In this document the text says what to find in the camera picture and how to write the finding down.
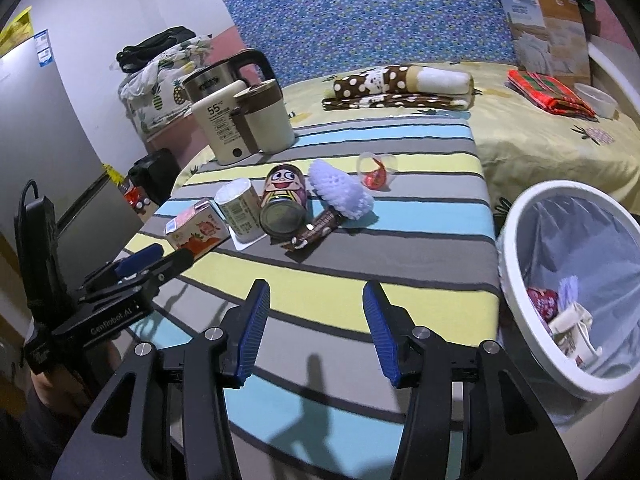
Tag cream water warmer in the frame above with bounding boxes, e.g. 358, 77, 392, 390
191, 85, 253, 167

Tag brown snack wrapper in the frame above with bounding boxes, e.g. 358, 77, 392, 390
281, 209, 344, 252

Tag folded polka dot blanket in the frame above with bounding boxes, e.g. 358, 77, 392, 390
322, 91, 473, 111

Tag black cable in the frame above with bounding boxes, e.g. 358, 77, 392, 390
19, 179, 41, 211

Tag cream mug with brown lid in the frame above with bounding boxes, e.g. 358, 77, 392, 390
230, 79, 297, 156

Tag blue fridge label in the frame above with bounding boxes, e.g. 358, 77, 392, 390
34, 29, 55, 68

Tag striped tablecloth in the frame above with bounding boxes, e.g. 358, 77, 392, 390
120, 119, 501, 480

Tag white round trash bin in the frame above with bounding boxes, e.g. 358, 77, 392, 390
497, 180, 640, 401

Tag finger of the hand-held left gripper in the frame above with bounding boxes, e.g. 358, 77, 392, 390
82, 243, 165, 286
75, 248, 194, 306

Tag black bag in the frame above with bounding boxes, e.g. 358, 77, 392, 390
116, 26, 197, 73

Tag white foil lid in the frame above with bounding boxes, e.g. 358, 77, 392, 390
229, 227, 275, 252

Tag black backpack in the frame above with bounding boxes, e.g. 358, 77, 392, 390
127, 148, 181, 206

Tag clear cup with red wrapper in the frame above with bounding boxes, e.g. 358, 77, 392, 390
356, 152, 399, 191

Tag steel electric kettle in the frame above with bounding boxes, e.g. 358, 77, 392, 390
181, 48, 277, 111

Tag yellow paper sheet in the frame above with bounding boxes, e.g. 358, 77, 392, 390
0, 7, 33, 53

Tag quilt package box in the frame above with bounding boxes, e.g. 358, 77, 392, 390
495, 0, 593, 86

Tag white plastic bowl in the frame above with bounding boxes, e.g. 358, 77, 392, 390
574, 83, 619, 118

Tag rolled polka dot blanket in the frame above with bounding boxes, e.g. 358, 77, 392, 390
334, 64, 475, 98

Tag yellow bed sheet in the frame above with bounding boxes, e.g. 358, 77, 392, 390
172, 57, 640, 216

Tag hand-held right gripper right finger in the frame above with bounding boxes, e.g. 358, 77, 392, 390
362, 280, 573, 480

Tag pink drink carton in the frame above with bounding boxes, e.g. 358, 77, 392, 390
165, 198, 227, 253

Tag purple drink carton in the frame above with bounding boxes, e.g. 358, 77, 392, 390
559, 275, 580, 308

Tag grey refrigerator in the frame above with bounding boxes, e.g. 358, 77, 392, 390
0, 30, 146, 281

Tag red cartoon face can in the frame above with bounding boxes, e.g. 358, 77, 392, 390
259, 164, 307, 239

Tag white paper cup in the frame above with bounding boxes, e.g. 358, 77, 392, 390
215, 178, 268, 241

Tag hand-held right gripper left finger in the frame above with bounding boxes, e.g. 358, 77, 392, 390
50, 279, 272, 480

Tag red patterned wrapper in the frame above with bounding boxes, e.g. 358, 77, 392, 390
527, 287, 560, 323

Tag person's left forearm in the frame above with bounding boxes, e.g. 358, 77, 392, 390
30, 367, 98, 413

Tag pink storage box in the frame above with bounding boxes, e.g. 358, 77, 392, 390
145, 110, 201, 161

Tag white foam fruit net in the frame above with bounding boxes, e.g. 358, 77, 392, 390
307, 159, 375, 221

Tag red plaid cloth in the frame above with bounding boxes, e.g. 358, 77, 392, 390
507, 69, 598, 120

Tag translucent bin liner bag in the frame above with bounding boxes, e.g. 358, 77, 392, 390
515, 195, 640, 376

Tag red and white toy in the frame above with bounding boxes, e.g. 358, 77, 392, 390
122, 186, 153, 211

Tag cream paper bag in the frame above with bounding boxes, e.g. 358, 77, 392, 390
550, 302, 603, 368

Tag blue floral headboard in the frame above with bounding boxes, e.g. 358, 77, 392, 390
222, 0, 516, 88

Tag pineapple print bedding bundle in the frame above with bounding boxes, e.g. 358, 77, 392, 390
118, 35, 213, 136

